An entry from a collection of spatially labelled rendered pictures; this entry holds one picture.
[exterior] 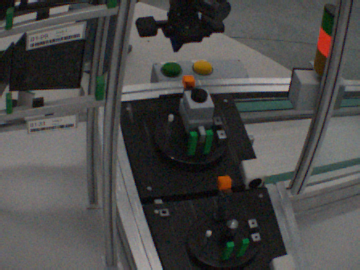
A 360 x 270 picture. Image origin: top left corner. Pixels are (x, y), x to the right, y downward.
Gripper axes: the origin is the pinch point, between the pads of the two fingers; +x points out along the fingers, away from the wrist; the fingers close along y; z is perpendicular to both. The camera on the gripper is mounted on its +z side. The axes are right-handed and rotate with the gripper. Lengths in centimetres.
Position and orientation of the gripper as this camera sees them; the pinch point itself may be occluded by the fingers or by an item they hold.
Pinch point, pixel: (177, 40)
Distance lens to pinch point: 134.0
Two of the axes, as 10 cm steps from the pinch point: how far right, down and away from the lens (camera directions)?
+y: 9.6, -1.1, 2.6
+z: 2.6, 7.2, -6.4
